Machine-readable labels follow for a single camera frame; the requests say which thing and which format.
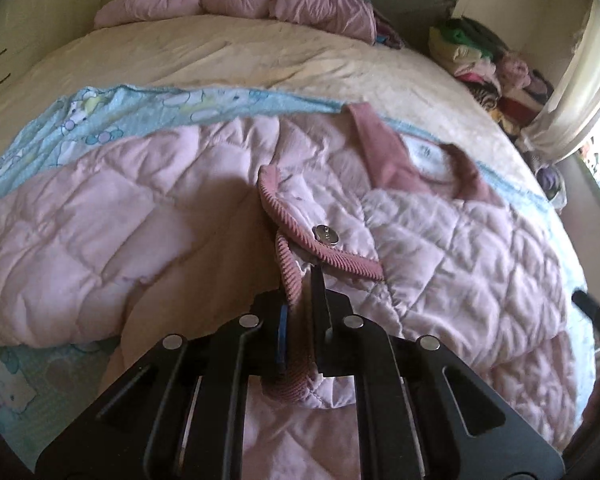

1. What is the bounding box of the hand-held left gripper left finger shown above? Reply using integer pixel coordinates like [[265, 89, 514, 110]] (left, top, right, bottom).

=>
[[35, 290, 291, 480]]

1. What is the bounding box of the cream curtain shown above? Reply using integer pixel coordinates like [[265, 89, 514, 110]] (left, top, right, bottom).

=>
[[520, 0, 600, 161]]

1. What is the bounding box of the pink quilted jacket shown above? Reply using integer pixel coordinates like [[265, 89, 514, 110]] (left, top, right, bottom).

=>
[[0, 102, 588, 480]]

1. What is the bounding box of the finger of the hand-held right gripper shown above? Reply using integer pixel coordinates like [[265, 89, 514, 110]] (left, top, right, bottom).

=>
[[571, 289, 600, 346]]

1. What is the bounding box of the cream bed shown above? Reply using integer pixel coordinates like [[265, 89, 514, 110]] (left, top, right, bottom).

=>
[[0, 12, 551, 196]]

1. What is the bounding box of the blue cartoon printed blanket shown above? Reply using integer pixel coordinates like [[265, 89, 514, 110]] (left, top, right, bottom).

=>
[[0, 85, 581, 466]]

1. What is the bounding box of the cream wardrobe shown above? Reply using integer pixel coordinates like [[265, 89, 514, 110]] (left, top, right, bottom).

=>
[[0, 0, 116, 106]]

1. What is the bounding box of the dark striped cloth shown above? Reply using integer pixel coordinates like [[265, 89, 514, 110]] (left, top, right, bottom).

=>
[[375, 10, 406, 51]]

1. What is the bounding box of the pile of folded clothes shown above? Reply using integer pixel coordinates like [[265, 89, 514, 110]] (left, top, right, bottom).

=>
[[427, 17, 556, 136]]

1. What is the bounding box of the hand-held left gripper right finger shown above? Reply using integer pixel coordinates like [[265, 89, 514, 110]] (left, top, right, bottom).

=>
[[310, 265, 566, 480]]

